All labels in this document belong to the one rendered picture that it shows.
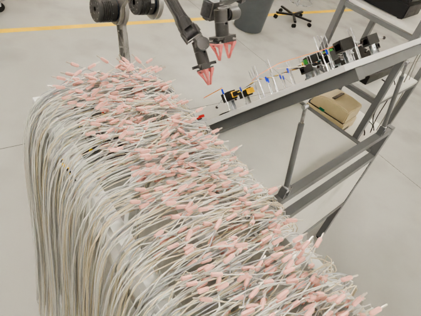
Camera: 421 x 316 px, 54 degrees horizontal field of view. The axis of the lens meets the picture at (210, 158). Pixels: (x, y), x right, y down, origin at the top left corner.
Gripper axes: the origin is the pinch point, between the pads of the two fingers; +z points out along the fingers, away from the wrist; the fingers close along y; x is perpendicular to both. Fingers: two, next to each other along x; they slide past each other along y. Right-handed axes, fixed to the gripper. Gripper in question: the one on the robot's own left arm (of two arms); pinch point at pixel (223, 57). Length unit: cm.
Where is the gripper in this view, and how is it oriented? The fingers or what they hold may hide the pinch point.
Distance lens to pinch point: 181.1
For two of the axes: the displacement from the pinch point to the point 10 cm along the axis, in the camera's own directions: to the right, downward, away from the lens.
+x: -6.4, -2.6, 7.3
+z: 0.9, 9.1, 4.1
